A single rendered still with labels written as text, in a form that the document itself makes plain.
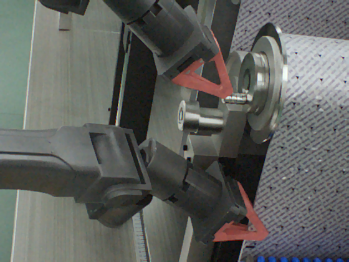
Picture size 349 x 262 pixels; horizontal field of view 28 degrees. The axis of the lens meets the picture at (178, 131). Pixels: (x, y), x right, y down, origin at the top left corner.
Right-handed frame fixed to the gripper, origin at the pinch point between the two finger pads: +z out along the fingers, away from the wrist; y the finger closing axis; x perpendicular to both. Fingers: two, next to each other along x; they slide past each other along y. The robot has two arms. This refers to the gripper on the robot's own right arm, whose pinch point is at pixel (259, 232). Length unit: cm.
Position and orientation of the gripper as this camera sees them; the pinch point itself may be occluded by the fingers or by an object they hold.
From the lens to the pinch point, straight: 90.6
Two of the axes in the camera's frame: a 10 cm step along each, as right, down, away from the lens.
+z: 7.6, 4.9, 4.2
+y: 1.4, 5.0, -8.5
